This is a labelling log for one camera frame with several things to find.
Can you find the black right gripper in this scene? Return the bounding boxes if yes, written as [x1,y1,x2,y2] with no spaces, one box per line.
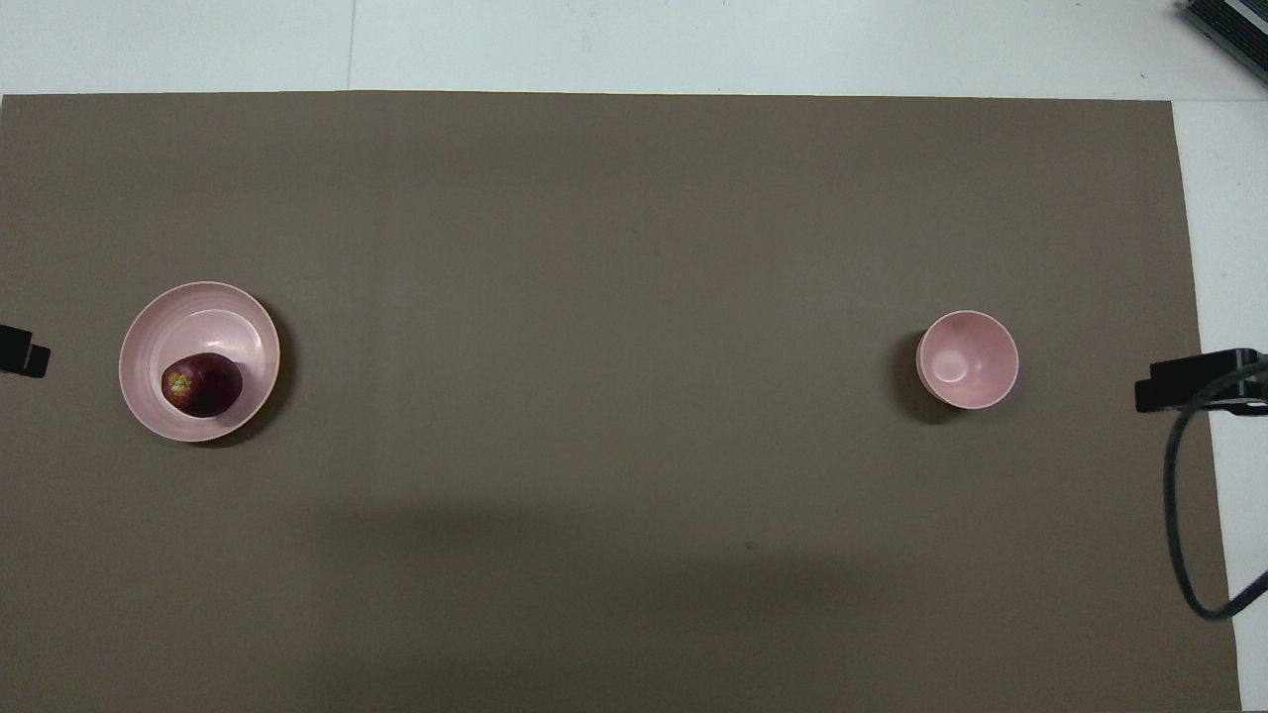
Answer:
[1135,349,1268,414]

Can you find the dark red apple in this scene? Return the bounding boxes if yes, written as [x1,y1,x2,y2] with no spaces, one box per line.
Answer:
[161,353,244,419]

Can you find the pink plate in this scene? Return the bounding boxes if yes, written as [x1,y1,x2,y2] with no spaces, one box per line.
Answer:
[119,281,281,444]

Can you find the pink bowl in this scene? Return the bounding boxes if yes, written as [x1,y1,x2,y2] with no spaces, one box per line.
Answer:
[916,310,1020,411]

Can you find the grey ribbed device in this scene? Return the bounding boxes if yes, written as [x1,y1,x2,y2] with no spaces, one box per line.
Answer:
[1179,0,1268,85]

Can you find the brown table mat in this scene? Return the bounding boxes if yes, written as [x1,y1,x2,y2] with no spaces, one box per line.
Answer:
[0,91,1242,713]

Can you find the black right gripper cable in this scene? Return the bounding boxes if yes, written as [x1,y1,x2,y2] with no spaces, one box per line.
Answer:
[1164,358,1268,621]

